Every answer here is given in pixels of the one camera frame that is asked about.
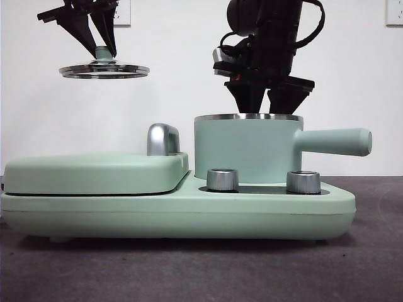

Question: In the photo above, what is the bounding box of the silver control knob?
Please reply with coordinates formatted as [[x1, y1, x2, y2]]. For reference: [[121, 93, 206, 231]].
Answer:
[[285, 171, 321, 194], [206, 169, 239, 192]]

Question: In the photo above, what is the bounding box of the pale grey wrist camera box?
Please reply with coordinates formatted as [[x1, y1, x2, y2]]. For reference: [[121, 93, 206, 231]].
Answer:
[[212, 47, 236, 77]]

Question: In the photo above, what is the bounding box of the glass pot lid green knob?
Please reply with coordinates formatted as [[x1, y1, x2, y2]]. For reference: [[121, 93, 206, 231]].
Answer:
[[59, 46, 150, 80]]

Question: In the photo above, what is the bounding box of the thick black sleeved cable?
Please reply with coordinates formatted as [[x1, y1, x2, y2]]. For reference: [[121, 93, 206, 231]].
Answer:
[[294, 0, 326, 48]]

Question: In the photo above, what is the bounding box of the mint green breakfast machine base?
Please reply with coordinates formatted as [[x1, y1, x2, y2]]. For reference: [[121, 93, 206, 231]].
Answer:
[[0, 169, 357, 243]]

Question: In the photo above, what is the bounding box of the dark grey table mat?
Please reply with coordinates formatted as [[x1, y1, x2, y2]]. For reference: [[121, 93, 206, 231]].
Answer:
[[0, 176, 403, 302]]

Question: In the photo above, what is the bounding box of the mint green grill cover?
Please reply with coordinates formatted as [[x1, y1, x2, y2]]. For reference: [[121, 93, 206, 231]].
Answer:
[[4, 152, 191, 194]]

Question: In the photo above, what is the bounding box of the white wall socket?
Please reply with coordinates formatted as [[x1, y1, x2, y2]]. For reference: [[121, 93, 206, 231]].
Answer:
[[111, 0, 132, 26], [385, 0, 403, 28]]

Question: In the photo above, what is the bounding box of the mint green handled pot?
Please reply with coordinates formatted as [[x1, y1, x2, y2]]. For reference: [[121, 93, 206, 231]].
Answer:
[[193, 112, 373, 187]]

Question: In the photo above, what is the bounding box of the silver grill cover handle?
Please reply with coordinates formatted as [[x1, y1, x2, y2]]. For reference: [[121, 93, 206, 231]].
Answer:
[[146, 123, 181, 157]]

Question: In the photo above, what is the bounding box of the thin black camera cable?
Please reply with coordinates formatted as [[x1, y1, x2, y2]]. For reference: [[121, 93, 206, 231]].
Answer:
[[219, 30, 253, 61]]

